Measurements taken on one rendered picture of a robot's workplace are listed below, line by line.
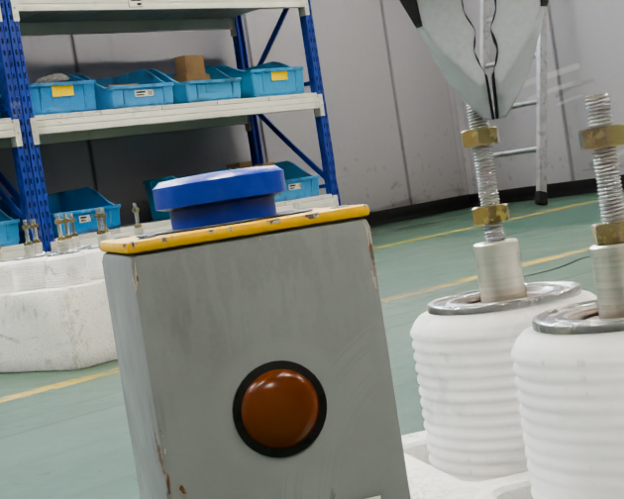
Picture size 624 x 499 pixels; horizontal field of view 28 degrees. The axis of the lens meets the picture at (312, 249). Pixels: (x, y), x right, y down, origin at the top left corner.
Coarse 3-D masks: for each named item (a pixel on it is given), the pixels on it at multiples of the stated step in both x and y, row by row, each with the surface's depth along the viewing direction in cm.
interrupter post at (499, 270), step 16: (512, 240) 60; (480, 256) 60; (496, 256) 60; (512, 256) 60; (480, 272) 61; (496, 272) 60; (512, 272) 60; (480, 288) 61; (496, 288) 60; (512, 288) 60
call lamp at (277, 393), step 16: (256, 384) 34; (272, 384) 34; (288, 384) 34; (304, 384) 34; (256, 400) 34; (272, 400) 34; (288, 400) 34; (304, 400) 34; (256, 416) 34; (272, 416) 34; (288, 416) 34; (304, 416) 34; (256, 432) 34; (272, 432) 34; (288, 432) 34; (304, 432) 34; (272, 448) 34; (288, 448) 34
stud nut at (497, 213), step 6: (504, 204) 60; (474, 210) 61; (480, 210) 60; (486, 210) 60; (492, 210) 60; (498, 210) 60; (504, 210) 60; (474, 216) 61; (480, 216) 60; (486, 216) 60; (492, 216) 60; (498, 216) 60; (504, 216) 60; (510, 216) 61; (474, 222) 61; (480, 222) 60; (486, 222) 60; (492, 222) 60; (498, 222) 60
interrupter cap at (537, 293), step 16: (528, 288) 63; (544, 288) 62; (560, 288) 60; (576, 288) 59; (432, 304) 61; (448, 304) 61; (464, 304) 60; (480, 304) 58; (496, 304) 57; (512, 304) 57; (528, 304) 57
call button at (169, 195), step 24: (240, 168) 37; (264, 168) 36; (168, 192) 36; (192, 192) 36; (216, 192) 36; (240, 192) 36; (264, 192) 36; (192, 216) 36; (216, 216) 36; (240, 216) 36; (264, 216) 37
